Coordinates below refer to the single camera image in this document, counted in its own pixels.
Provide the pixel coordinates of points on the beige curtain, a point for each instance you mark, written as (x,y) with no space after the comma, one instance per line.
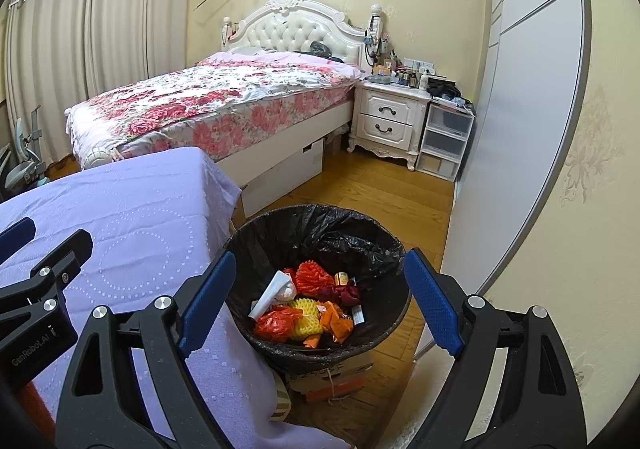
(145,14)
(50,39)

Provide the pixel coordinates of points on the dark clothing item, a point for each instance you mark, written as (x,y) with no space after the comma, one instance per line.
(320,50)

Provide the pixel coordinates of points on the small yellow label bottle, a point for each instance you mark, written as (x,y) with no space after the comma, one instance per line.
(342,278)

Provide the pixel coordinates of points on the orange foam fruit net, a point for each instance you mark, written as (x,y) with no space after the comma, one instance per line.
(312,279)

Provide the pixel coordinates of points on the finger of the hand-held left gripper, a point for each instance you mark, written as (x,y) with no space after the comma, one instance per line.
(15,239)
(70,256)

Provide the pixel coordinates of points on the black-lined trash bin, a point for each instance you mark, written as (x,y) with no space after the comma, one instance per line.
(350,239)

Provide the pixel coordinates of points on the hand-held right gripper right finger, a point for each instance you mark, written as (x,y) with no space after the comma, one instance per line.
(432,304)

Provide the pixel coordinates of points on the white wall socket strip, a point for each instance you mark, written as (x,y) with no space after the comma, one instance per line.
(419,63)

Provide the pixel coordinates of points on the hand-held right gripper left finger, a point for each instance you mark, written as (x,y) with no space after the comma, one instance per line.
(207,304)

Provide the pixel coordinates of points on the clear plastic drawer unit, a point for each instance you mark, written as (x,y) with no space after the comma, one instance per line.
(445,139)

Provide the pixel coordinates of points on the black bag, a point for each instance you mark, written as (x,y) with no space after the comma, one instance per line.
(444,89)

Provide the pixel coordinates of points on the white paper strip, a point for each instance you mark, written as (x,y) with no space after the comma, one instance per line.
(265,301)

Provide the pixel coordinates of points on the cardboard box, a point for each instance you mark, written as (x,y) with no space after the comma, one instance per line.
(330,381)

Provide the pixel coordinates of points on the white sliding wardrobe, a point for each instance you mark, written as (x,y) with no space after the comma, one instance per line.
(525,104)

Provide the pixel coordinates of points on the white plastic bag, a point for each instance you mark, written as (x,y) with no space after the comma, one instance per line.
(287,290)

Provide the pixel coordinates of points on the red plastic bag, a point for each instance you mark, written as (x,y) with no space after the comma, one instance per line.
(275,324)

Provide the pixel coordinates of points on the grey desk chair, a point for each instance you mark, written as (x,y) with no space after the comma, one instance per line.
(25,164)

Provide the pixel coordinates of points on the cluster of small toiletry bottles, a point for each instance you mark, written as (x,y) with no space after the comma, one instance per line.
(400,74)

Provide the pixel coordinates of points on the white carved nightstand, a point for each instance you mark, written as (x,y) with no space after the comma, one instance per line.
(387,121)

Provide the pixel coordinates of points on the orange plastic bag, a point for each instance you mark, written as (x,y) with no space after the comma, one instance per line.
(337,326)

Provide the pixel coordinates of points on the white tufted bed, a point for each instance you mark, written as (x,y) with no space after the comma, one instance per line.
(295,31)

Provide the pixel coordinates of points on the white storage box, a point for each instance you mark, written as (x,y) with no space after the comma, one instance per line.
(285,174)

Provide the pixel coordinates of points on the yellow foam fruit net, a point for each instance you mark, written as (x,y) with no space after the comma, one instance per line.
(305,321)

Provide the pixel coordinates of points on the pink floral duvet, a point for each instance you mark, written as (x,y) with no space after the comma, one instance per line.
(225,94)

